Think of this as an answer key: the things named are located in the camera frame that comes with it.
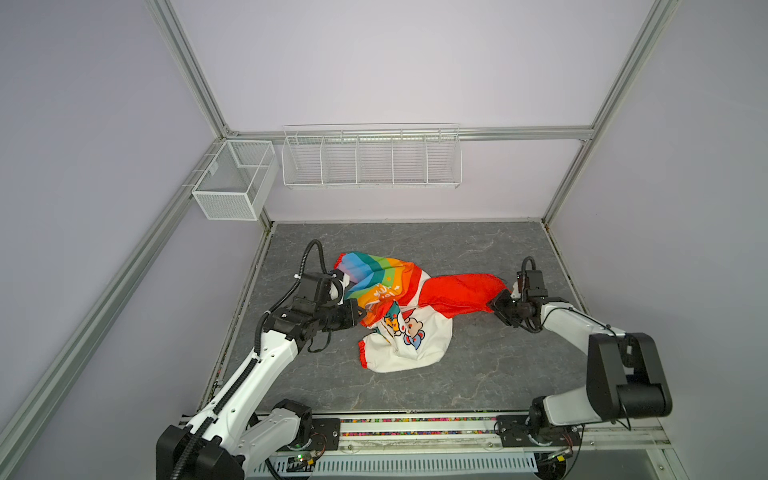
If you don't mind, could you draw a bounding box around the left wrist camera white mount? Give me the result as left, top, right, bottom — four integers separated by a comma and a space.
329, 269, 350, 304

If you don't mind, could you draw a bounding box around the colourful rainbow kids jacket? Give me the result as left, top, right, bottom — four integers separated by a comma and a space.
334, 252, 508, 373

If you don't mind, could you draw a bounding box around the white wire shelf basket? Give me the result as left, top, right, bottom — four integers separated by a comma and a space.
281, 123, 463, 189

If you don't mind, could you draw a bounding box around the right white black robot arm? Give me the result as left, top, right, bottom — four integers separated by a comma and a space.
489, 291, 673, 432

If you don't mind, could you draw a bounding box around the black corrugated cable conduit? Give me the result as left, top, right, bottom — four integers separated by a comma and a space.
296, 238, 328, 280

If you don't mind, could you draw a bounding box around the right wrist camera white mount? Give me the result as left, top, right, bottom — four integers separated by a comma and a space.
517, 270, 549, 302

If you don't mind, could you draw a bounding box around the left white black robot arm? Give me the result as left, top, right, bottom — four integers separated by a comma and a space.
156, 269, 366, 479

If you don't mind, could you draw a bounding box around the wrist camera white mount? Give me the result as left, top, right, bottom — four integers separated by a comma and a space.
517, 270, 549, 302
329, 269, 350, 304

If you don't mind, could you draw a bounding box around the white mesh box basket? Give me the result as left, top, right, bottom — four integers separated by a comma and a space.
192, 140, 279, 221

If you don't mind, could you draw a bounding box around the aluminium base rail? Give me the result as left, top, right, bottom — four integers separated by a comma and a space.
157, 410, 691, 480

